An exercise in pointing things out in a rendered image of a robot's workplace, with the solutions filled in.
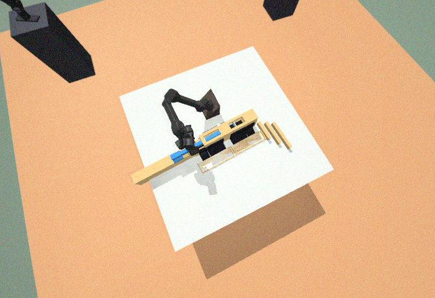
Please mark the blue sliding bar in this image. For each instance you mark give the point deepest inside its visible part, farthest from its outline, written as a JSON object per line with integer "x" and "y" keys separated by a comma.
{"x": 178, "y": 156}

